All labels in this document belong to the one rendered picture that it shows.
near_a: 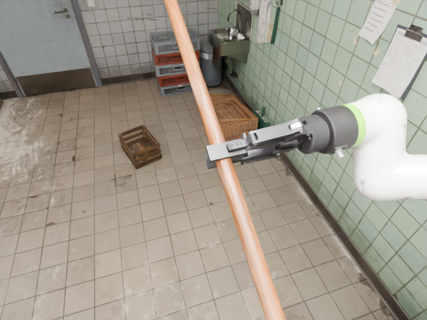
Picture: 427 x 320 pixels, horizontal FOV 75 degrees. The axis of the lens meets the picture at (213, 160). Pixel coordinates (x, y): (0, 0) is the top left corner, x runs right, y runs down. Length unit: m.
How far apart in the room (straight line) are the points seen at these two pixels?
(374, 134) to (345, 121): 0.08
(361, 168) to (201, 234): 1.88
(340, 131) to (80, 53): 4.10
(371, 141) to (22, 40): 4.26
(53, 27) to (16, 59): 0.66
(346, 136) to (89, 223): 2.37
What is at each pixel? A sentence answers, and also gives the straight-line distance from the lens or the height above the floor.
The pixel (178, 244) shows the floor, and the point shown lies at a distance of 2.38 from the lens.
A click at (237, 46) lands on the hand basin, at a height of 0.82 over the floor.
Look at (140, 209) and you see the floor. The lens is 2.63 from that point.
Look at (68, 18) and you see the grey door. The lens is 4.31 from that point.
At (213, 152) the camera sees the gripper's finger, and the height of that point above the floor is 1.72.
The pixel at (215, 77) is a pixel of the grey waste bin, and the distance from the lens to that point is 4.21.
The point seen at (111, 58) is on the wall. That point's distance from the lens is 4.48.
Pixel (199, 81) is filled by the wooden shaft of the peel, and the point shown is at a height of 1.78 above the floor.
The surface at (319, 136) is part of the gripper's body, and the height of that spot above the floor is 1.72.
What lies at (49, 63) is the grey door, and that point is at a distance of 4.56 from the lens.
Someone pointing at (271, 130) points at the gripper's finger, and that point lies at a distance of 0.50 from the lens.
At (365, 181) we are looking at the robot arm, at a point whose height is 1.61.
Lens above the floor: 2.05
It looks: 43 degrees down
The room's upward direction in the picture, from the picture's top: straight up
